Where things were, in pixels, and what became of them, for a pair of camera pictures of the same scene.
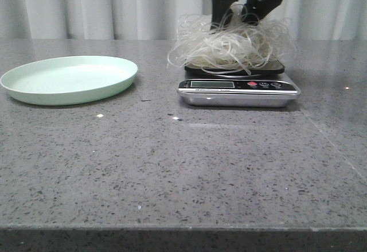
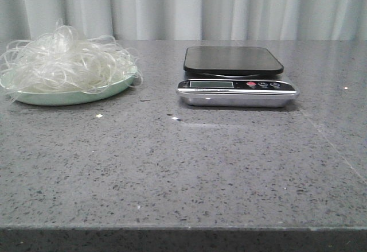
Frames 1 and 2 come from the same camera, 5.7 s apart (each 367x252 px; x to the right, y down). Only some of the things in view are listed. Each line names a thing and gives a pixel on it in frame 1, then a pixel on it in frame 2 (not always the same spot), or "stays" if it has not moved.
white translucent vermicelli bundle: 239,42 to 62,59
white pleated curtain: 152,8 stays
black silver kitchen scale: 262,85 stays
